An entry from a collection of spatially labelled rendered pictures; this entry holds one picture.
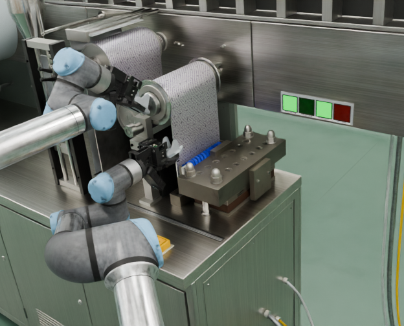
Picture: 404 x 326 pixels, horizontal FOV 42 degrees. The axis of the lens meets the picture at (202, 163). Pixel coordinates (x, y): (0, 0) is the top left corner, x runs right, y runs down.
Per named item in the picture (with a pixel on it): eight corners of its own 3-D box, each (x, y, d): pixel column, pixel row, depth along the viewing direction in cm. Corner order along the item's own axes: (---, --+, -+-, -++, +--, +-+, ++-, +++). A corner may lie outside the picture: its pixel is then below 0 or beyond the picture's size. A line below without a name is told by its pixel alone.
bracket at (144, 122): (138, 204, 179) (125, 120, 165) (151, 195, 184) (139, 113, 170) (149, 207, 177) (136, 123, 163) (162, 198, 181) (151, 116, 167)
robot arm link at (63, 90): (59, 123, 131) (76, 82, 131) (34, 114, 137) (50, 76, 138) (83, 133, 137) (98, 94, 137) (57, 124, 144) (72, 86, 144)
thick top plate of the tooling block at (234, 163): (179, 193, 169) (177, 176, 167) (248, 145, 196) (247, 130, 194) (219, 207, 160) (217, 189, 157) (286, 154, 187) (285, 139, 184)
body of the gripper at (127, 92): (144, 83, 155) (118, 66, 145) (134, 110, 154) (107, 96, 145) (126, 79, 159) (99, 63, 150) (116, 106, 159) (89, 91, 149)
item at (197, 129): (176, 171, 172) (170, 118, 164) (219, 143, 188) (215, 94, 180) (177, 171, 172) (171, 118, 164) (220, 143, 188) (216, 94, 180)
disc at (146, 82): (138, 120, 172) (132, 76, 165) (139, 119, 172) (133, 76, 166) (172, 129, 164) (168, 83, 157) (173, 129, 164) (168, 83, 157)
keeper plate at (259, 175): (250, 199, 174) (248, 169, 169) (266, 185, 181) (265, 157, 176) (256, 201, 173) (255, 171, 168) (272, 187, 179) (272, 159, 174)
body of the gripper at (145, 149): (169, 140, 160) (141, 156, 151) (171, 165, 163) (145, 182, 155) (150, 136, 164) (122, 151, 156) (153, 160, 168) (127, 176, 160)
